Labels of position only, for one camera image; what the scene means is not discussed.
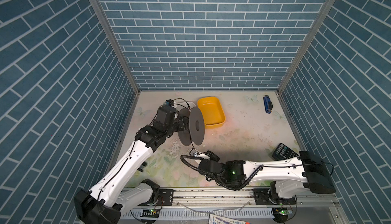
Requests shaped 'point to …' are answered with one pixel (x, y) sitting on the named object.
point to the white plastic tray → (191, 104)
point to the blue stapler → (268, 104)
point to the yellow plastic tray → (212, 110)
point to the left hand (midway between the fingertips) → (185, 119)
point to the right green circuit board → (281, 214)
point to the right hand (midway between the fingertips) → (197, 154)
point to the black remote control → (283, 152)
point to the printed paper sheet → (214, 219)
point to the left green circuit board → (150, 213)
